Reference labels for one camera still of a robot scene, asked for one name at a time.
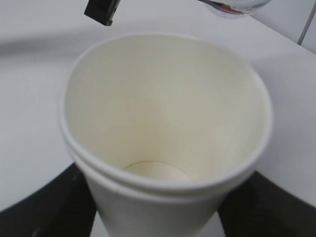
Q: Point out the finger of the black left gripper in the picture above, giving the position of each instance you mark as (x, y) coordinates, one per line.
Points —
(102, 11)

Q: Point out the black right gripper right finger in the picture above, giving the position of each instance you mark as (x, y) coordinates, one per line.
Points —
(259, 208)

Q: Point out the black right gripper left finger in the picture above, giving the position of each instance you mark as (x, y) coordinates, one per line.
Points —
(62, 208)

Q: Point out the white paper cup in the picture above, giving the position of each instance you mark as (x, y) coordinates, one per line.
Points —
(163, 126)

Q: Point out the clear red-label water bottle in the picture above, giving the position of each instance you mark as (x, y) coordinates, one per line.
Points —
(234, 9)

